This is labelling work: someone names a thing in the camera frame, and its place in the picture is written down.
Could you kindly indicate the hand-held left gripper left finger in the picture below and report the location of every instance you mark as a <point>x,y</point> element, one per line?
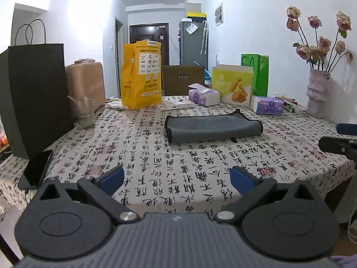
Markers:
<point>113,179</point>

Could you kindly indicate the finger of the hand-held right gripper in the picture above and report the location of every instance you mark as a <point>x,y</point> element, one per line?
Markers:
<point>336,144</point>
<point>347,129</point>

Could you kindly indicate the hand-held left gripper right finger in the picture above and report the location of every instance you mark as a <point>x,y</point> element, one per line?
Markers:
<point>242,177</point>

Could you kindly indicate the grey towel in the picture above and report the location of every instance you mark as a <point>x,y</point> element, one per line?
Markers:
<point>209,128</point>

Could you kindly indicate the white textured vase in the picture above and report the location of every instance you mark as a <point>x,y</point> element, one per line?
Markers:
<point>318,95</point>

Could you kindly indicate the small green and white box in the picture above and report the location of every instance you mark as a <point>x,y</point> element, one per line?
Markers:
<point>295,109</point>

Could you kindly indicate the small red box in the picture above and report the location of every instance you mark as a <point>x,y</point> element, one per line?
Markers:
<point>287,100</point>

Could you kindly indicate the clear glass cup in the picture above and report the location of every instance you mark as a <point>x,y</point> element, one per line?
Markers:
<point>83,115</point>

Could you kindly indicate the crumpled white tissue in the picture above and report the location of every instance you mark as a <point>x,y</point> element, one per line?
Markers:
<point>115,104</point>

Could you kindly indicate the purple tissue box right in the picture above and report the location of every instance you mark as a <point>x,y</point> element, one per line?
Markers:
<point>267,106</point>

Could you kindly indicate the purple tissue box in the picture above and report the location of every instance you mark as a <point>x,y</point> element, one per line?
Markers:
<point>202,96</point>
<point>267,106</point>

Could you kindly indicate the black smartphone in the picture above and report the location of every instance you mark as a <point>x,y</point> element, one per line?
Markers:
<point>37,169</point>

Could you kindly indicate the pink dried roses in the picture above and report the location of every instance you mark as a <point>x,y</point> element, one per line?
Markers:
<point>323,44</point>

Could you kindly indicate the yellow-green snack box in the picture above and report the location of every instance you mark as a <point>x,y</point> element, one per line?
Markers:
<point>233,86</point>

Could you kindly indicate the flat white box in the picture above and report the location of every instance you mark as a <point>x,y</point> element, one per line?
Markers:
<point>175,103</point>

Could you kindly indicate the brown taped parcel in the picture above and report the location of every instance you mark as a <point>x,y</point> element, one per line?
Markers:
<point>87,82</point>

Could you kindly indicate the green paper bag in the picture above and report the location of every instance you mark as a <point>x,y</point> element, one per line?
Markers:
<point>262,75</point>

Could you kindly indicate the yellow printed bag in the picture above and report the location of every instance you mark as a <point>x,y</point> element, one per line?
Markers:
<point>140,75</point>

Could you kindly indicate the brown chair back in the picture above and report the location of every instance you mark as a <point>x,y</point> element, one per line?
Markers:
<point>173,83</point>

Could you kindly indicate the black paper bag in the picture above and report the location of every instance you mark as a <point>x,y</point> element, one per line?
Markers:
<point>33,95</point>

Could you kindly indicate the grey refrigerator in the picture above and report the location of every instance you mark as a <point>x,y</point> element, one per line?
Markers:
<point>189,47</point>

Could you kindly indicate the folded umbrella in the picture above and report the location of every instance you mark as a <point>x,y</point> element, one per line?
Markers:
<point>204,37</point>

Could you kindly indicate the dark wooden door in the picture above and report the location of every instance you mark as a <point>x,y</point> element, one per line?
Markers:
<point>147,33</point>

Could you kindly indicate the yellow box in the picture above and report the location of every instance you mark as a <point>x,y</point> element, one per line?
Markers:
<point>196,15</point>

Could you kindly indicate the framed wall picture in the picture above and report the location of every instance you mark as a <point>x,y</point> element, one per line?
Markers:
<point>219,14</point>

